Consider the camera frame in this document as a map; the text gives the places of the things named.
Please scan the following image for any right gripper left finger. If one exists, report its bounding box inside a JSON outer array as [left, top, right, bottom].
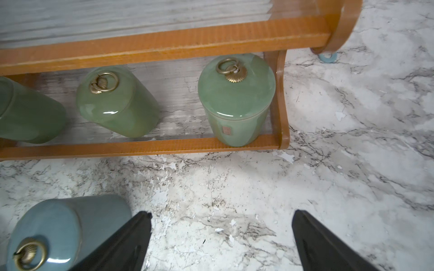
[[71, 211, 152, 271]]

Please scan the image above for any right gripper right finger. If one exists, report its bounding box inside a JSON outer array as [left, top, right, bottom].
[[292, 210, 378, 271]]

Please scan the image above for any blue canister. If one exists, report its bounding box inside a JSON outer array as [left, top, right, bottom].
[[5, 194, 132, 271]]

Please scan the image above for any green canister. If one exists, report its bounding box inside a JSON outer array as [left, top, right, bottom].
[[1, 77, 67, 144], [198, 53, 276, 147], [76, 65, 160, 138]]

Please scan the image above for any wooden three-tier shelf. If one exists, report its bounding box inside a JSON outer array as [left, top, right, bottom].
[[1, 1, 363, 160]]

